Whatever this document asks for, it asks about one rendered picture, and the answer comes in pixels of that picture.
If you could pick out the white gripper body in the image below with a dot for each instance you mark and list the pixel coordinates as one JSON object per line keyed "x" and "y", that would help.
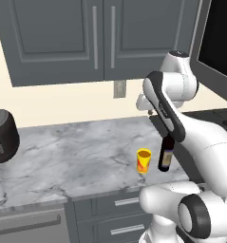
{"x": 142, "y": 102}

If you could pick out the grey cupboard door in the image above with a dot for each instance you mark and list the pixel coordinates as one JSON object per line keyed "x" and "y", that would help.
{"x": 51, "y": 38}
{"x": 143, "y": 31}

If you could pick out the grey drawer front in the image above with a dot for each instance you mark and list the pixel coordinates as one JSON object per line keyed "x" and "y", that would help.
{"x": 96, "y": 231}
{"x": 99, "y": 205}

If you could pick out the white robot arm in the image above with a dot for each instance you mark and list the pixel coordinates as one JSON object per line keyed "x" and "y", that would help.
{"x": 213, "y": 148}

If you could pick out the grey dishwasher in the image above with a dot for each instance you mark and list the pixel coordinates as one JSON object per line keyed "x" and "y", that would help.
{"x": 29, "y": 226}

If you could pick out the yellow patterned cup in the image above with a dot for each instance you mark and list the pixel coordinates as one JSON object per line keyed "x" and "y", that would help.
{"x": 143, "y": 162}

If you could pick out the dark wine bottle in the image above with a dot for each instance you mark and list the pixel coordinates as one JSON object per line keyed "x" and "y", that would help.
{"x": 165, "y": 156}

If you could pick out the grey microwave door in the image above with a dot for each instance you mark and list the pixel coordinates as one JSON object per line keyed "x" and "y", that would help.
{"x": 217, "y": 34}

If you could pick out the grey wall outlet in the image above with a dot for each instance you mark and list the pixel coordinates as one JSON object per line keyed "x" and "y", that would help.
{"x": 119, "y": 89}

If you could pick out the black toaster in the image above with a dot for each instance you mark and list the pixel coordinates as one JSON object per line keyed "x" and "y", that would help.
{"x": 2, "y": 136}

